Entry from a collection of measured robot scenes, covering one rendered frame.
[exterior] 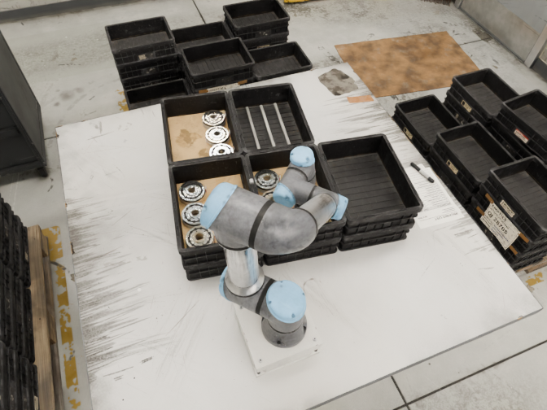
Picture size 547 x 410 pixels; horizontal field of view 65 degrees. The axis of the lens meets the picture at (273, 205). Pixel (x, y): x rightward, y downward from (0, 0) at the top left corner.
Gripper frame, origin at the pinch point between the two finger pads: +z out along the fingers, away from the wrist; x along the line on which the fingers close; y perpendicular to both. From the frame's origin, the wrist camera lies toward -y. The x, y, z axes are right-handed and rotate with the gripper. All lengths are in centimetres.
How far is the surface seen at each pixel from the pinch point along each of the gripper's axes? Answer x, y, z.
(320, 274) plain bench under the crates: 1.3, -16.6, 15.7
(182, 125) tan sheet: 41, 63, -2
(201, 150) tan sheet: 35, 45, -2
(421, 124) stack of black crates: -99, 92, 78
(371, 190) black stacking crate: -28.5, 9.2, 8.0
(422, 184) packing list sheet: -56, 16, 25
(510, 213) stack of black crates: -101, 3, 52
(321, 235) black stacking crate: -2.0, -8.2, 1.0
